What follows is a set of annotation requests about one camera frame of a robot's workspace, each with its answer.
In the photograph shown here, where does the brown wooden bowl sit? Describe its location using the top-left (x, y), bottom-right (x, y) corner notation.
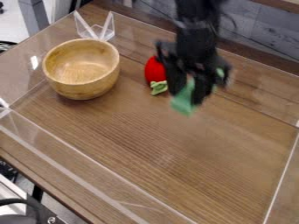
top-left (41, 38), bottom-right (120, 100)

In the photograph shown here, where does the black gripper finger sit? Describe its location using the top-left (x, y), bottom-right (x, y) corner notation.
top-left (162, 57), bottom-right (186, 95)
top-left (190, 72), bottom-right (214, 105)

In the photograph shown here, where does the black metal bracket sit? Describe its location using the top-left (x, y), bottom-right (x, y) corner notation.
top-left (25, 195), bottom-right (68, 224)

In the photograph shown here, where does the black table leg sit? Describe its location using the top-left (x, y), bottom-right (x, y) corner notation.
top-left (32, 185), bottom-right (42, 202)

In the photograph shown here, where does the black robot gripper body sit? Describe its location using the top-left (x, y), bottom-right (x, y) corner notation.
top-left (154, 0), bottom-right (230, 79)

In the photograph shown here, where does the green rectangular block stick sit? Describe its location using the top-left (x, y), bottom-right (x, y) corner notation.
top-left (170, 67), bottom-right (228, 116)

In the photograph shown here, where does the red felt strawberry toy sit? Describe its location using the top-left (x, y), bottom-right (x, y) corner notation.
top-left (144, 56), bottom-right (168, 95)

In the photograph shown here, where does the clear acrylic tray enclosure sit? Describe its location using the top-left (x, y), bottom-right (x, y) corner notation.
top-left (0, 16), bottom-right (299, 224)

